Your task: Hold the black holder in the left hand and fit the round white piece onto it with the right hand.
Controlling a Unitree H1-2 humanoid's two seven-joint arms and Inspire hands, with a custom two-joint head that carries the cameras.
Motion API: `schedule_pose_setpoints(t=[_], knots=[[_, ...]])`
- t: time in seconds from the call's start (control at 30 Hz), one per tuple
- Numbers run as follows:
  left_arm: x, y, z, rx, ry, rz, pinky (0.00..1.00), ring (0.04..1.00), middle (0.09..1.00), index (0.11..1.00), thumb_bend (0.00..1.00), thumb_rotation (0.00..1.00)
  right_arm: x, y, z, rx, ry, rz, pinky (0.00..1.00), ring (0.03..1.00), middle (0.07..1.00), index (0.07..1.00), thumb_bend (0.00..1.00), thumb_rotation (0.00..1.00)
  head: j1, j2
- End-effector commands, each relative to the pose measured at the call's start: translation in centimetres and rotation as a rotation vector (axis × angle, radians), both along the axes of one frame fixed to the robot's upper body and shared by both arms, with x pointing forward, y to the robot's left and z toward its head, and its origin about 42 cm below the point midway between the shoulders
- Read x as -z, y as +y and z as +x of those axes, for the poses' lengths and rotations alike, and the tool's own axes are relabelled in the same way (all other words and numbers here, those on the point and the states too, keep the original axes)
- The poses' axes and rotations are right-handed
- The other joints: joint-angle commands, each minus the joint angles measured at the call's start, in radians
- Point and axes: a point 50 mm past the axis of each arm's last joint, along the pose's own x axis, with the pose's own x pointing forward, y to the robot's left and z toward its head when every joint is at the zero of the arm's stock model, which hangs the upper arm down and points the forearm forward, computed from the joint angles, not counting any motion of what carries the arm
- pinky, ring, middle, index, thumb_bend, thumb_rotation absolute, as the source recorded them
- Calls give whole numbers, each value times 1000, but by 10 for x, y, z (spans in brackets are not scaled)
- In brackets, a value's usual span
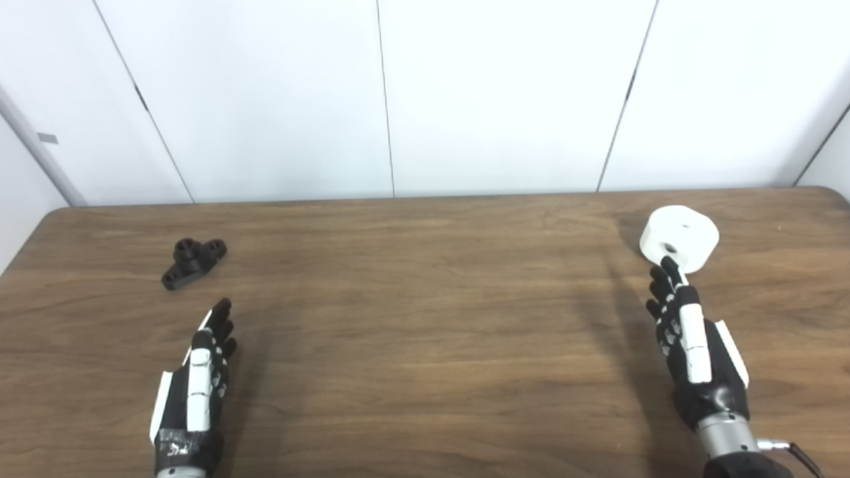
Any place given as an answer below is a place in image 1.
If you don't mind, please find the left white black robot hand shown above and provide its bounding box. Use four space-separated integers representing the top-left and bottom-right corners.
149 298 238 476

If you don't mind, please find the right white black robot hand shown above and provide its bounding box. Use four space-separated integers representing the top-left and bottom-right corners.
645 256 750 432

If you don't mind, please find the round white plastic piece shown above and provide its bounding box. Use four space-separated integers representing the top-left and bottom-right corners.
639 205 720 274

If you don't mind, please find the black plastic holder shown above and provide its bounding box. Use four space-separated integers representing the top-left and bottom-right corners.
161 238 228 291

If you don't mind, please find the thick black wrist cable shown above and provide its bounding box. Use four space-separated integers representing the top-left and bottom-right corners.
757 438 825 478

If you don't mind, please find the gray corner post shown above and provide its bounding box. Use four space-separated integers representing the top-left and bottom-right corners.
0 85 88 207

